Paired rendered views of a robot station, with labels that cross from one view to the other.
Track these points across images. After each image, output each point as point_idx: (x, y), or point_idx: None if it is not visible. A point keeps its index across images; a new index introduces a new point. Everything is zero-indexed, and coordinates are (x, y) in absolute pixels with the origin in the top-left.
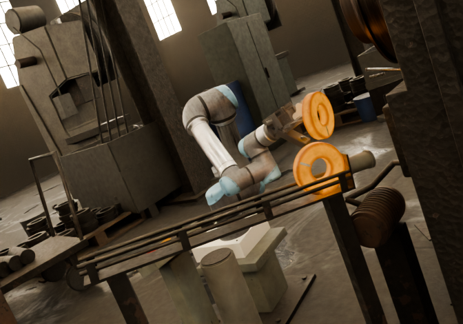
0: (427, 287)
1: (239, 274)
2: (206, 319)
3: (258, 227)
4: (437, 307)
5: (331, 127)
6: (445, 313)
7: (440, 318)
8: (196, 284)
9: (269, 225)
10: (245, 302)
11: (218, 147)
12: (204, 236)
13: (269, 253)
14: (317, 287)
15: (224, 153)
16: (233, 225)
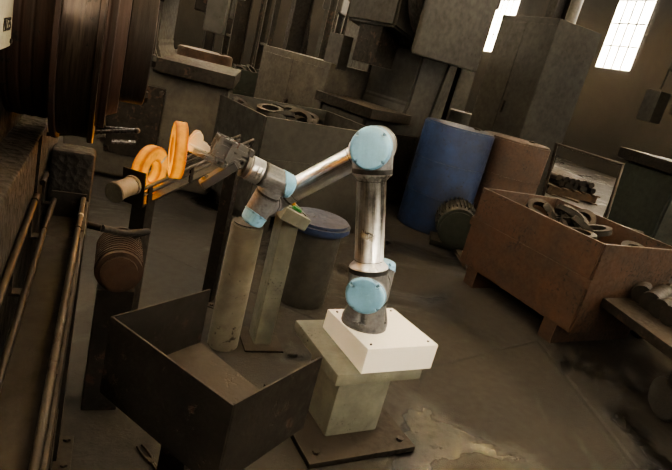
0: (115, 465)
1: (229, 241)
2: (265, 274)
3: (351, 343)
4: (90, 434)
5: (169, 170)
6: (77, 426)
7: (82, 420)
8: (273, 247)
9: (362, 368)
10: (223, 261)
11: (305, 170)
12: (208, 166)
13: (308, 346)
14: (285, 449)
15: (296, 175)
16: (198, 172)
